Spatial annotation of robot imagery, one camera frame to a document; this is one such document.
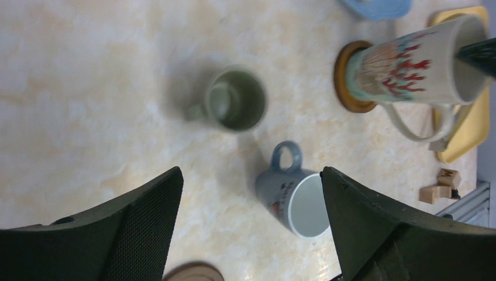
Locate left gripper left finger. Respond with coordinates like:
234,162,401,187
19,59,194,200
1,167,184,280

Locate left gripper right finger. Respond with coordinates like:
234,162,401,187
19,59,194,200
321,167,495,280

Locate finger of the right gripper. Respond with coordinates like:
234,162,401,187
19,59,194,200
456,38,495,79

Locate large cream mug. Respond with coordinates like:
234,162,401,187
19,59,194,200
346,14,488,142

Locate dark brown coaster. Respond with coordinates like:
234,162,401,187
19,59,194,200
163,262,225,281

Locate orange-brown coaster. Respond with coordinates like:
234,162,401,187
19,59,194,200
333,40,377,114

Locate yellow serving tray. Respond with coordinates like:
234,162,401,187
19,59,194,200
427,6,491,163

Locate small black block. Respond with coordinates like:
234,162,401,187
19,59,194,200
450,189,461,200

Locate small grey-blue cup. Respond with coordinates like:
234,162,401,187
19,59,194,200
255,140,330,239

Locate brown wooden blocks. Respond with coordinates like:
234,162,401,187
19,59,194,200
419,169,461,204

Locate blue three-tier cake stand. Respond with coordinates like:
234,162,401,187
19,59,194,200
340,0,412,20

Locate small olive cup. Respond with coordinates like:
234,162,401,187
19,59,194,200
185,65,268,133

